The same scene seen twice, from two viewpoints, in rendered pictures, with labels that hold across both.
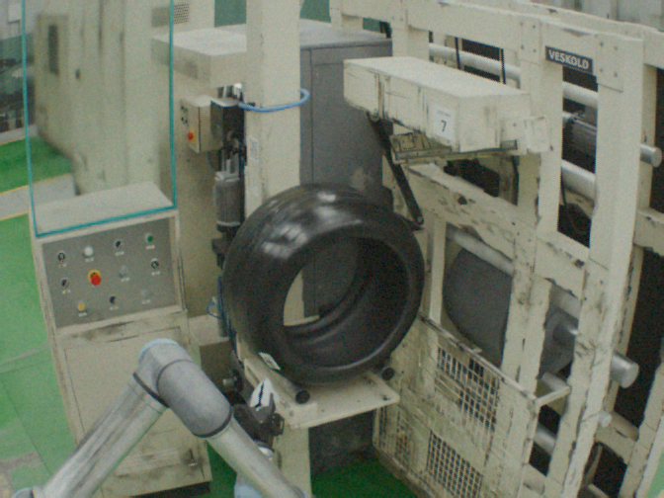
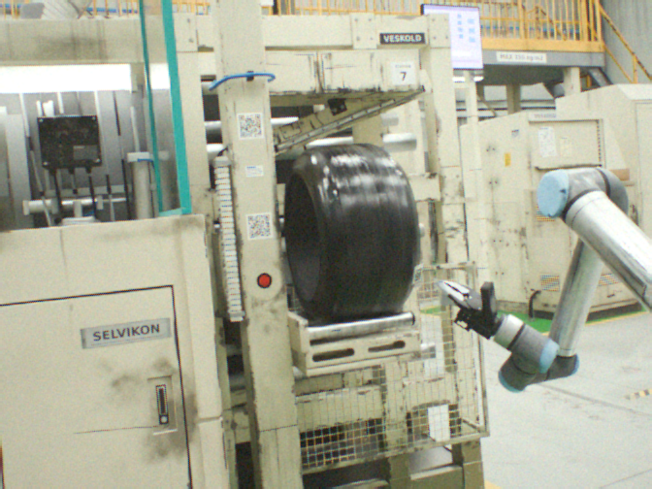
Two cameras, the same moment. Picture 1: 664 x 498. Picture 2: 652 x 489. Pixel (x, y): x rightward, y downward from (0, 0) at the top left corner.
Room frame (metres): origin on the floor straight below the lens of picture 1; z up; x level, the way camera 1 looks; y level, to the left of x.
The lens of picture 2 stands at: (1.85, 2.17, 1.27)
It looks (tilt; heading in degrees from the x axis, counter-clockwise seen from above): 3 degrees down; 280
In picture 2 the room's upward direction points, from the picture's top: 5 degrees counter-clockwise
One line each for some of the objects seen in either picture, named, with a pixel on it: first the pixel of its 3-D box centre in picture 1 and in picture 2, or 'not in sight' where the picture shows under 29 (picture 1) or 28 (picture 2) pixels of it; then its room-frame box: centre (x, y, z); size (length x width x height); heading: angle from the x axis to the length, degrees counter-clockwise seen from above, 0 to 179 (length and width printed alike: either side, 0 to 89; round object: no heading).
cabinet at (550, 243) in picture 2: not in sight; (584, 249); (0.48, -4.70, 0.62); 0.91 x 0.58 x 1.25; 35
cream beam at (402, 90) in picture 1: (432, 97); (329, 79); (2.19, -0.28, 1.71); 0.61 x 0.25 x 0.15; 27
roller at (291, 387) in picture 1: (278, 371); (358, 325); (2.10, 0.16, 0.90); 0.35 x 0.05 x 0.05; 27
